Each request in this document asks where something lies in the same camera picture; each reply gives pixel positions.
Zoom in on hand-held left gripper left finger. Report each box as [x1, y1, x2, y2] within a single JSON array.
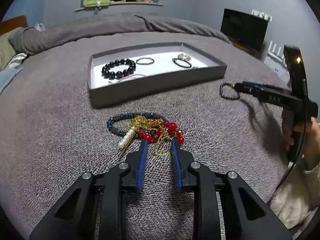
[[29, 140, 148, 240]]

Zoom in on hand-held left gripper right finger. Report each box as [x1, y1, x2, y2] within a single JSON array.
[[171, 138, 293, 240]]

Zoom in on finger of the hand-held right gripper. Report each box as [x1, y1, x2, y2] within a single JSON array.
[[234, 83, 263, 98], [242, 81, 269, 89]]

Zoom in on dark braided bracelet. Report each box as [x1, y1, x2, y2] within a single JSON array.
[[219, 82, 242, 100]]

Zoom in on gold chain bracelet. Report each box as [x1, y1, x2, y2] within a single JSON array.
[[152, 130, 175, 158]]

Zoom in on red bead bracelet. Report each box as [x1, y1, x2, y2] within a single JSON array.
[[136, 121, 185, 145]]

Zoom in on black cord bracelet silver charm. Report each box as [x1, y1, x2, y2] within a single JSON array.
[[172, 53, 192, 69]]

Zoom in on grey cardboard tray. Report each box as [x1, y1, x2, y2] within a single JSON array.
[[89, 42, 228, 109]]

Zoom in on pink cord bracelet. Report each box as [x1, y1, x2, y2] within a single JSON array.
[[108, 73, 147, 85]]

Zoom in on black large bead bracelet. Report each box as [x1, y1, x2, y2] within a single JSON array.
[[102, 58, 137, 79]]

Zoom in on person's right forearm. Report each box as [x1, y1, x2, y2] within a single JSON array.
[[269, 155, 320, 230]]

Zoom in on person's right hand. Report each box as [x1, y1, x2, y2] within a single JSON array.
[[280, 107, 320, 168]]

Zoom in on pearl pin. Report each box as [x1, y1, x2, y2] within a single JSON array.
[[117, 127, 137, 159]]

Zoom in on white router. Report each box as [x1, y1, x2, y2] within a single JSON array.
[[261, 40, 288, 68]]

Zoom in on wooden stand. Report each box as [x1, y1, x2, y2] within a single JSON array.
[[231, 41, 262, 57]]

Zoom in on black monitor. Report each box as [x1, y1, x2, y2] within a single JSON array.
[[220, 8, 268, 52]]

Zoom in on wooden window sill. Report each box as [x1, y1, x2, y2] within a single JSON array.
[[74, 1, 163, 12]]

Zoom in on grey duvet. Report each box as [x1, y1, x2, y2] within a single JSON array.
[[9, 12, 232, 55]]

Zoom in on blue pillow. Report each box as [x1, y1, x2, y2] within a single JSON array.
[[0, 66, 24, 94]]

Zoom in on striped pillow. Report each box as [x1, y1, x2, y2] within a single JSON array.
[[5, 52, 27, 69]]

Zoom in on green cloth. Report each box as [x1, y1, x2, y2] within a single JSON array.
[[83, 0, 112, 7]]

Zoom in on olive pillow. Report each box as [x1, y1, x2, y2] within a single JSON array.
[[0, 27, 24, 70]]

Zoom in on wooden headboard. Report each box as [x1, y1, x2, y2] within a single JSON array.
[[0, 15, 28, 37]]

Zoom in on gold chain necklace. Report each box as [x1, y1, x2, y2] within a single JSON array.
[[130, 116, 165, 133]]

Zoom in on blue bead bracelet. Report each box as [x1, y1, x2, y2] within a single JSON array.
[[106, 112, 165, 138]]

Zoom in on white wall sockets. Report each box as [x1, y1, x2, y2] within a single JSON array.
[[251, 9, 272, 22]]

